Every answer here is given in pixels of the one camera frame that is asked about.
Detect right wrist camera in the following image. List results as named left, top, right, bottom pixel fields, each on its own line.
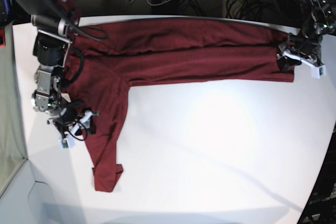
left=58, top=136, right=75, bottom=149

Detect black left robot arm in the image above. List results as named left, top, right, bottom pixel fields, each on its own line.
left=277, top=0, right=335, bottom=79

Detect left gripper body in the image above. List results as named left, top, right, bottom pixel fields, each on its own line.
left=277, top=32, right=324, bottom=68

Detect dark red t-shirt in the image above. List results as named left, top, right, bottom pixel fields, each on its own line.
left=39, top=0, right=296, bottom=193

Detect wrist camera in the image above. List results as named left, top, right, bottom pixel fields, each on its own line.
left=311, top=65, right=326, bottom=79
left=58, top=136, right=75, bottom=149

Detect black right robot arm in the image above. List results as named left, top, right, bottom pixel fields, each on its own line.
left=15, top=0, right=108, bottom=143

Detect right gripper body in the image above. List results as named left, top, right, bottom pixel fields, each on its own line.
left=47, top=99, right=99, bottom=140

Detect green cloth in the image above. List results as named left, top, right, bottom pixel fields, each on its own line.
left=1, top=25, right=27, bottom=187

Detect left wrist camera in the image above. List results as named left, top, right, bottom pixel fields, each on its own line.
left=311, top=65, right=326, bottom=79

